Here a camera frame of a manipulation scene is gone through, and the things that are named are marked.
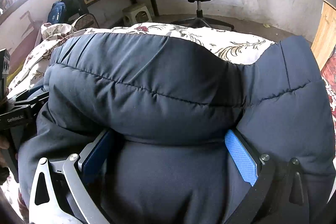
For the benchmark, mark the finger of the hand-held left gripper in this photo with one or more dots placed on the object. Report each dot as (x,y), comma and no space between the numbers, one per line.
(31,98)

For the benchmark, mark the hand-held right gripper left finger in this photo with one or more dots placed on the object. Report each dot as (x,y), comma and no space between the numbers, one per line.
(97,155)

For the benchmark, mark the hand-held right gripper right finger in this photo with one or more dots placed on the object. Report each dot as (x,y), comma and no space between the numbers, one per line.
(241,158)

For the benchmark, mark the navy puffer jacket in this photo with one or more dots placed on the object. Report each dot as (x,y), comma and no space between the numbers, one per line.
(168,108)

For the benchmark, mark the person's left hand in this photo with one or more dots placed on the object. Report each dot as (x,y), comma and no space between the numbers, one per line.
(3,171)

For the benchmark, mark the blue backpack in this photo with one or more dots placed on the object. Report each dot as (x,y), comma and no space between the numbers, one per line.
(57,12)

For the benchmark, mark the brown quilted bag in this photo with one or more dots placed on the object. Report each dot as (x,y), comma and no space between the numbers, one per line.
(85,21)

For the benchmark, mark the white floral bed sheet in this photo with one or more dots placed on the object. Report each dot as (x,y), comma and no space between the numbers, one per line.
(236,45)

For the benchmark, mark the red floral blanket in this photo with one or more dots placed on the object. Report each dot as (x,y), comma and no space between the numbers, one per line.
(330,87)

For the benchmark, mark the beige plastic stool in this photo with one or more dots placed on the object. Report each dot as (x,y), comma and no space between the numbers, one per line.
(137,12)

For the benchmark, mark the wooden board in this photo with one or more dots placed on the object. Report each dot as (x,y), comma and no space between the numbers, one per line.
(324,35)

